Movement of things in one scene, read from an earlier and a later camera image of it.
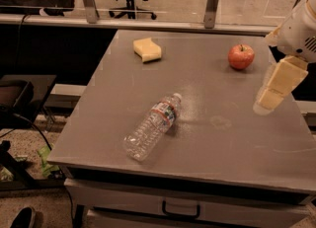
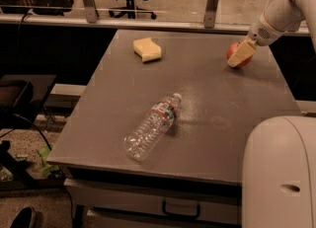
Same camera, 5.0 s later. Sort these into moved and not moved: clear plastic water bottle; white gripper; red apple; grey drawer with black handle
Moved: white gripper
Not moved: red apple; grey drawer with black handle; clear plastic water bottle
